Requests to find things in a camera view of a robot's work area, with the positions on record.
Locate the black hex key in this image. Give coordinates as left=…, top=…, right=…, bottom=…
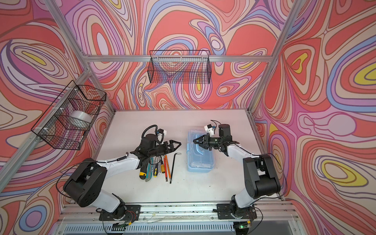
left=169, top=152, right=182, bottom=184

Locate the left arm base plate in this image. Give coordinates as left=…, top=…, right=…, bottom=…
left=99, top=204, right=141, bottom=222

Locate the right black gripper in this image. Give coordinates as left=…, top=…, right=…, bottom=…
left=194, top=133, right=223, bottom=150

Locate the clear handled tester screwdriver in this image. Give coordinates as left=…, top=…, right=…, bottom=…
left=158, top=158, right=161, bottom=174

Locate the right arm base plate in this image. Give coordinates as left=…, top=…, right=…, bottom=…
left=212, top=203, right=258, bottom=221

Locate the silver tape roll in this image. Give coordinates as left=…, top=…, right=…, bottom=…
left=70, top=110, right=93, bottom=123

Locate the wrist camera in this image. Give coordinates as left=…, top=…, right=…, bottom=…
left=156, top=128, right=166, bottom=143
left=204, top=124, right=216, bottom=136

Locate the black wire basket left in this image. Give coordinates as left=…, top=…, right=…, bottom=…
left=31, top=81, right=107, bottom=150

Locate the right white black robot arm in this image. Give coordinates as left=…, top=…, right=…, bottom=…
left=193, top=124, right=281, bottom=210

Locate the yellow black utility knife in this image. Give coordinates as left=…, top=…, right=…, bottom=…
left=139, top=164, right=147, bottom=180

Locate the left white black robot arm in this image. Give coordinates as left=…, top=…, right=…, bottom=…
left=63, top=134, right=182, bottom=216

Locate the black yellow screwdriver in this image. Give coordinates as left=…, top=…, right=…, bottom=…
left=153, top=161, right=159, bottom=177

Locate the orange handled hex key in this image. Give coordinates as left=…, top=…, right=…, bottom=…
left=165, top=155, right=171, bottom=181

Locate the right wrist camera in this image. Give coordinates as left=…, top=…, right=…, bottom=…
left=204, top=124, right=216, bottom=136

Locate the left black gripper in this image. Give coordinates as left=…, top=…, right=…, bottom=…
left=147, top=140, right=181, bottom=159

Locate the orange handled screwdriver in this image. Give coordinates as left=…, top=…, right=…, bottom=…
left=160, top=158, right=165, bottom=174

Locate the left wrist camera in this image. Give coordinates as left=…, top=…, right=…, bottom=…
left=156, top=128, right=166, bottom=143

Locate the black wire basket back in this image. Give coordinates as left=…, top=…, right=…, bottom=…
left=147, top=50, right=212, bottom=84

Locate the blue plastic tool box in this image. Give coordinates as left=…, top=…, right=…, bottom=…
left=187, top=128, right=215, bottom=173

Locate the aluminium front rail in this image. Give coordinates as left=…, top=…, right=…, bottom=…
left=52, top=200, right=306, bottom=235

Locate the black wire basket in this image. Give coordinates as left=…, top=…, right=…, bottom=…
left=31, top=81, right=107, bottom=150
left=147, top=50, right=212, bottom=84

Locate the teal utility knife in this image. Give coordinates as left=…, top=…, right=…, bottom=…
left=145, top=158, right=154, bottom=182

